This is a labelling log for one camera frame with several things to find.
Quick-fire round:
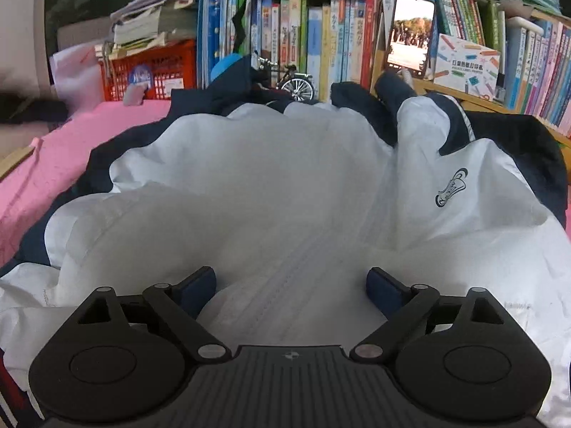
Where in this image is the pink bunny-print blanket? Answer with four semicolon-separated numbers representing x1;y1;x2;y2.
0;99;571;268

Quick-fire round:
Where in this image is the blue fluffy pom-pom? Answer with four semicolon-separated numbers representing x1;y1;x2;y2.
211;53;244;85

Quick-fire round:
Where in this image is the row of pastel-spine books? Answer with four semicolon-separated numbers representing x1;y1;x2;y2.
504;18;571;139

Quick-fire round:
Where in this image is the blue and grey hang tag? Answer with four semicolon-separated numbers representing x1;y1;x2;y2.
125;65;155;107

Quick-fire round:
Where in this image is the stack of papers and booklets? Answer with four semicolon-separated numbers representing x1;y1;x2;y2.
109;0;199;58

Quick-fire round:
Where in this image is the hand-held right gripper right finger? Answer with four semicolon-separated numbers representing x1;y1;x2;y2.
350;267;507;363

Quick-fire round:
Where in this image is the white label printer box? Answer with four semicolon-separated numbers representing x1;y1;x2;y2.
434;33;501;101

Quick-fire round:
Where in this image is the smartphone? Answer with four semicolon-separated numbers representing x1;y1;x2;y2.
386;0;435;80

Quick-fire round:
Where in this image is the wooden desk organizer with drawers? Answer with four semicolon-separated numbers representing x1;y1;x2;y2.
370;0;571;150

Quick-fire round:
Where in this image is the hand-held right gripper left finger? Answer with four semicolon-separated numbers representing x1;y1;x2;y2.
78;266;233;362

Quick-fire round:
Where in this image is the white paper sheet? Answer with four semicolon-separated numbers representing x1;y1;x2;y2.
50;45;108;99

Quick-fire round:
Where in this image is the row of tall picture books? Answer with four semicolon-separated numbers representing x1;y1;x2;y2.
198;0;381;94

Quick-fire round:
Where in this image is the red plastic basket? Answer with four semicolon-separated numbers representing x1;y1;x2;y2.
99;39;198;103

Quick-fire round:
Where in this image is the wooden board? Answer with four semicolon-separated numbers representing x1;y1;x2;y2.
0;145;41;180

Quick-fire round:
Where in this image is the miniature bicycle model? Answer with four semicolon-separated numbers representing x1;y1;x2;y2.
252;51;315;101

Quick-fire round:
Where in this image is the row of green-spine books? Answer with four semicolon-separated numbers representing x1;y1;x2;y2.
381;0;507;54

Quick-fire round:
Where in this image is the white and navy jacket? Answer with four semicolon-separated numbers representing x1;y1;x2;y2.
0;56;571;428

